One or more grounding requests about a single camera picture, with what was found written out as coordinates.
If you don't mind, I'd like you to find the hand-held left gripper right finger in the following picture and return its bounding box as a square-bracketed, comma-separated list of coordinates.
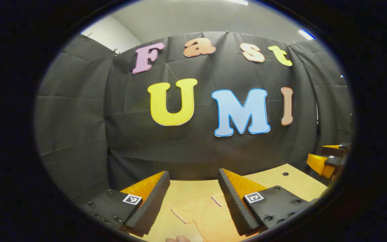
[218, 168, 316, 236]

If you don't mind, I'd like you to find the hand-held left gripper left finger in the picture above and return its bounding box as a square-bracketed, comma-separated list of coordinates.
[79, 170, 171, 236]

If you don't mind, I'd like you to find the orange T-shirt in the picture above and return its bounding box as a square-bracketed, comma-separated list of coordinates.
[171, 192, 248, 242]

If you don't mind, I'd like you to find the black backdrop cloth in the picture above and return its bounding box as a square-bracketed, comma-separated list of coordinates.
[35, 31, 353, 204]

